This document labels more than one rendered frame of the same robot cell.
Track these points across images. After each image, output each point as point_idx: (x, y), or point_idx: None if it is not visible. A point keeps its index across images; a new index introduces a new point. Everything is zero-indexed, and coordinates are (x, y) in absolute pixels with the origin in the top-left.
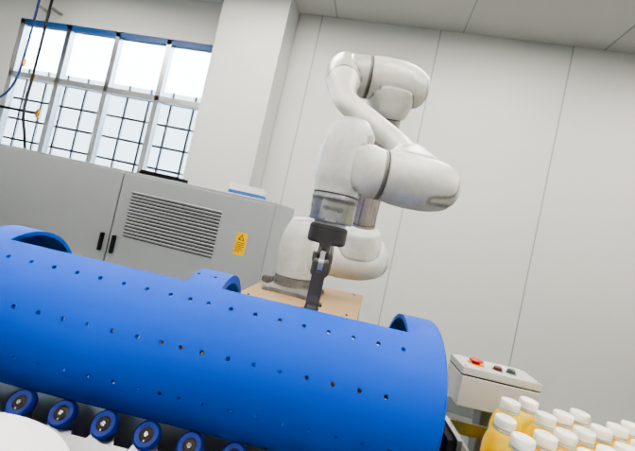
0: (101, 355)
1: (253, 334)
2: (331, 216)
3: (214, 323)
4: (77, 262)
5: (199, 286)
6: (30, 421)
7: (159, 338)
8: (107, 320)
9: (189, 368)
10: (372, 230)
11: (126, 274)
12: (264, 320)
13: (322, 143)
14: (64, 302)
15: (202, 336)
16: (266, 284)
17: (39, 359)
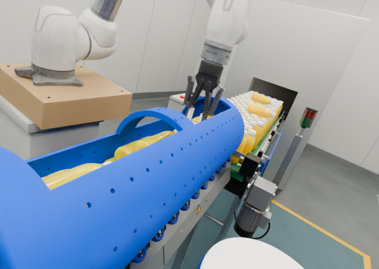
0: (181, 202)
1: (217, 140)
2: (226, 61)
3: (208, 146)
4: (136, 162)
5: (189, 129)
6: (212, 251)
7: (199, 171)
8: (181, 182)
9: (207, 173)
10: (114, 22)
11: (166, 148)
12: (215, 131)
13: (230, 9)
14: (161, 194)
15: (208, 155)
16: (36, 80)
17: (150, 239)
